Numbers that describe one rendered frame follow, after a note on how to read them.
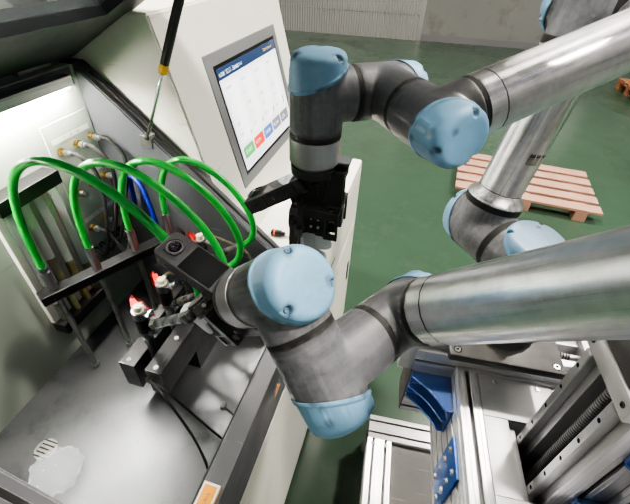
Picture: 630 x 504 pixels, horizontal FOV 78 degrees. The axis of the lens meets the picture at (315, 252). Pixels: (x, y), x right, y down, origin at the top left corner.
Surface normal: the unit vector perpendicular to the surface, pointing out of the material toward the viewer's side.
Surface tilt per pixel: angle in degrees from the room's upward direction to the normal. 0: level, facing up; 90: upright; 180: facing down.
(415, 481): 0
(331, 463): 0
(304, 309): 44
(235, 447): 0
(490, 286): 62
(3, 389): 90
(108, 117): 90
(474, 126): 90
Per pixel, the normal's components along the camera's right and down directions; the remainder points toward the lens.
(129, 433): 0.04, -0.77
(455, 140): 0.37, 0.60
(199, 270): 0.15, -0.54
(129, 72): -0.28, 0.61
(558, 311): -0.79, 0.33
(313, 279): 0.51, -0.20
